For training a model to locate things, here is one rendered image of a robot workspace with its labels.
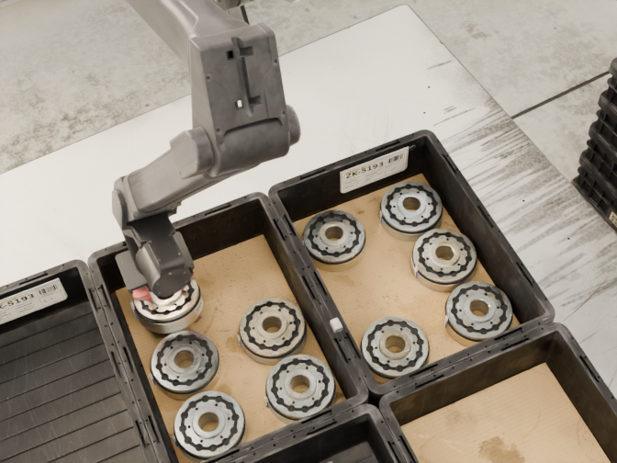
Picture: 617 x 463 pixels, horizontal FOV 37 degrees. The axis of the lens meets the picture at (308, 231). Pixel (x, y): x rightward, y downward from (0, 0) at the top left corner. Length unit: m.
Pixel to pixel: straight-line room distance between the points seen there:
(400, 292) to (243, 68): 0.72
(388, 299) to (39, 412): 0.56
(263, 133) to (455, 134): 1.03
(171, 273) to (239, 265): 0.31
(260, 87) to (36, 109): 2.17
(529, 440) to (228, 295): 0.51
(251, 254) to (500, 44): 1.69
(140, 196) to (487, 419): 0.61
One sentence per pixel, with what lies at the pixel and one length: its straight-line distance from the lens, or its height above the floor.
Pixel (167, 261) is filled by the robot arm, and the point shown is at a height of 1.10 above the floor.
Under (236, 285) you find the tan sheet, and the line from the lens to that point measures 1.50.
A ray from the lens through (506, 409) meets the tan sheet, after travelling 1.41.
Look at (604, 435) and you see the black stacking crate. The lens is 1.39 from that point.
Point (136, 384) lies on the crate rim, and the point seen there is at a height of 0.93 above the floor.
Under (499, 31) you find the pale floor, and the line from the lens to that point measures 3.08.
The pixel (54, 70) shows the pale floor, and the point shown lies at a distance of 3.08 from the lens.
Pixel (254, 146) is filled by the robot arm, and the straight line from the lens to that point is 0.85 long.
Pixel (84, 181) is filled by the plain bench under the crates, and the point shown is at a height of 0.70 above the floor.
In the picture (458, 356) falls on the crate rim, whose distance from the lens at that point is 1.32.
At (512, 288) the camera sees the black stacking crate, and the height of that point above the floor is 0.88.
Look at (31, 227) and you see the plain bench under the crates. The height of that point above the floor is 0.70.
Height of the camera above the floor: 2.11
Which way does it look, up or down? 56 degrees down
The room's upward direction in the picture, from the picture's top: 4 degrees counter-clockwise
